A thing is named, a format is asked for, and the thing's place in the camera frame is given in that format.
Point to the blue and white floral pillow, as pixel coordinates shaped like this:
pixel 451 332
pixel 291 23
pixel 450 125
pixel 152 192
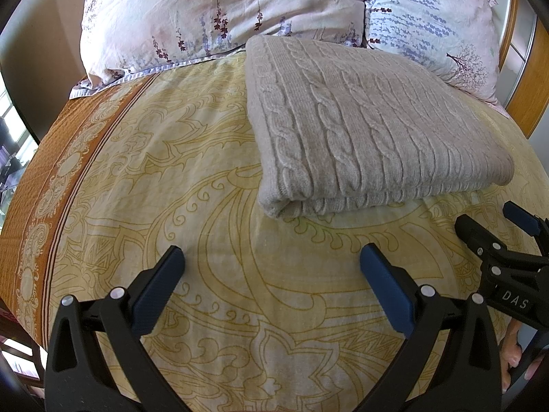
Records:
pixel 433 30

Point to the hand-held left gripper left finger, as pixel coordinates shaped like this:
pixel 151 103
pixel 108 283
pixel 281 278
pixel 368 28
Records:
pixel 158 292

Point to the person's right hand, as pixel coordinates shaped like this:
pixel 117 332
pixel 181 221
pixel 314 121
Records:
pixel 510 352

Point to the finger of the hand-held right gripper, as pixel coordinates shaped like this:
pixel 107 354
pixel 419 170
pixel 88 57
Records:
pixel 521 219
pixel 476 234

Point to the yellow and orange patterned bedspread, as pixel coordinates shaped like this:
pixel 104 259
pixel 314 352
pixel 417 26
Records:
pixel 180 171

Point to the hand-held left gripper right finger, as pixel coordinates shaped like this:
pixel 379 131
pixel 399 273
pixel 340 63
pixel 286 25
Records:
pixel 386 292

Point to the window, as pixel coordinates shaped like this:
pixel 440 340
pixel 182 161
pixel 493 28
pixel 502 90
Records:
pixel 13 146

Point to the pink floral pillow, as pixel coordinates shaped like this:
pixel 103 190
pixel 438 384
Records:
pixel 206 17

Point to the wooden headboard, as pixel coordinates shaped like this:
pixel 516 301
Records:
pixel 532 64

